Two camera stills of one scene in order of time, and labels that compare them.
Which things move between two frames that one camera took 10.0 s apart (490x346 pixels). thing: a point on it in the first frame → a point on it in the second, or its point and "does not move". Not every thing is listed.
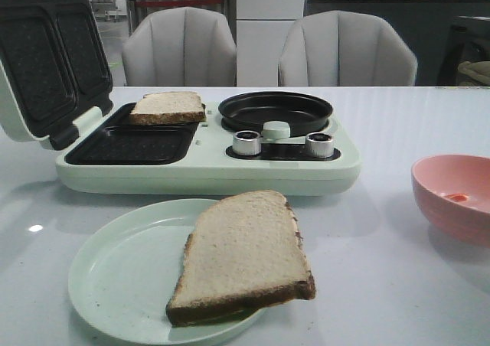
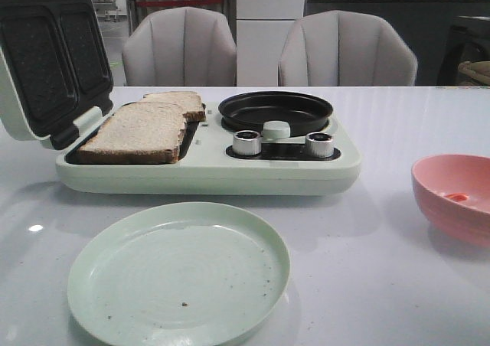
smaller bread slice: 166,108 does not move
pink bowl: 455,190 does not move
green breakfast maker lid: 53,63 does not move
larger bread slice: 244,254 → 135,132
